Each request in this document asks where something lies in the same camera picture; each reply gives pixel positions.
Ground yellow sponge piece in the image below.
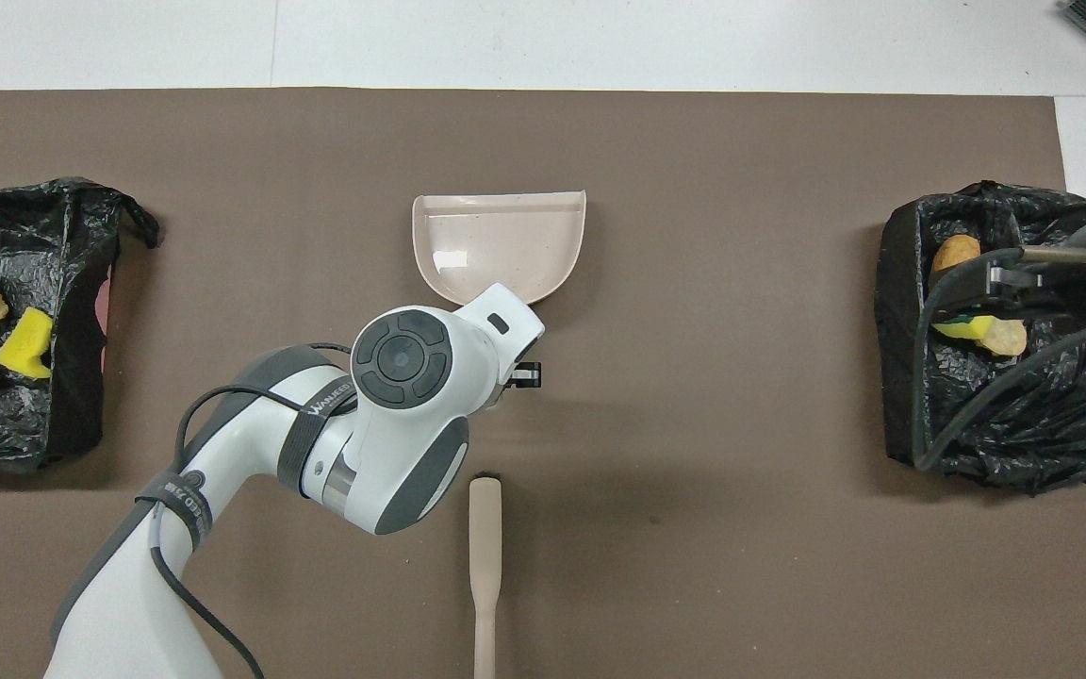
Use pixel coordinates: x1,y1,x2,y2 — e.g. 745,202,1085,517
932,315,998,343
0,307,56,381

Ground beige plastic dustpan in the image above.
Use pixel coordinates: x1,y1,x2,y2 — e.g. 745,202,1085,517
411,190,589,307

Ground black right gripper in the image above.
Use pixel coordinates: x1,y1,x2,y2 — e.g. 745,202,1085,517
925,255,1086,322

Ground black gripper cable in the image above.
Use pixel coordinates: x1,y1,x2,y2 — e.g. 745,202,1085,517
147,341,357,679
913,245,1086,472

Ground pale bread chunk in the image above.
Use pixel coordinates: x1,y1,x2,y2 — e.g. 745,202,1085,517
979,319,1028,358

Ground brown table mat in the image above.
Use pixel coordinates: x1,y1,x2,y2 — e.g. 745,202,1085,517
0,88,1086,679

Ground beige hand brush black bristles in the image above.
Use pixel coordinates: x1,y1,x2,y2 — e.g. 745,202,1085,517
468,472,504,679

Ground brown bread roll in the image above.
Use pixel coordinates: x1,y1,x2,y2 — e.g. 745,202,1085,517
930,235,983,286

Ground bin lined with black bag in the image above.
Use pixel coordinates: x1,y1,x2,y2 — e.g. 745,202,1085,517
875,181,1086,497
0,176,162,472

